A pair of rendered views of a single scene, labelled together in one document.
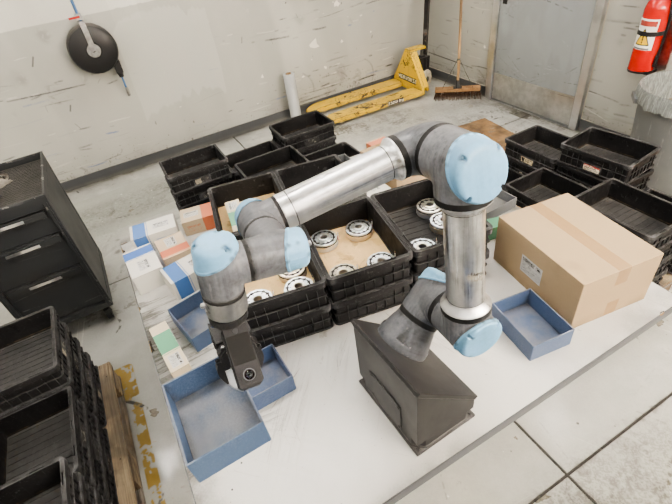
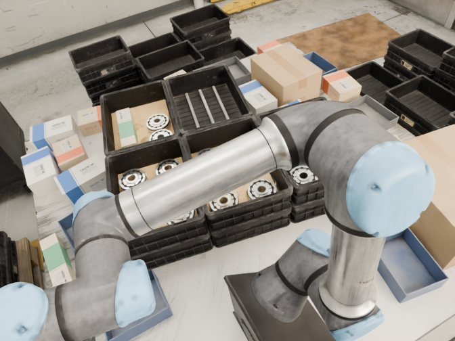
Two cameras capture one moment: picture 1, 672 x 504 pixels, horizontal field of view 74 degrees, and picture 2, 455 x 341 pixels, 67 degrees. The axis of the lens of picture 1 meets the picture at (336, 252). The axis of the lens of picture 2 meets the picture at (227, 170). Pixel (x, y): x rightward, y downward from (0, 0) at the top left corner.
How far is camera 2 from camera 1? 0.45 m
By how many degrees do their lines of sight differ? 11
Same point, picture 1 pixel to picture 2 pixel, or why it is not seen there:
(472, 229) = (370, 247)
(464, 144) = (378, 166)
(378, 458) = not seen: outside the picture
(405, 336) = (279, 300)
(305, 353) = (184, 275)
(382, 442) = not seen: outside the picture
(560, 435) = not seen: hidden behind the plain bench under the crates
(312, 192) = (167, 197)
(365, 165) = (238, 160)
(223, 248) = (17, 329)
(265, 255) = (87, 321)
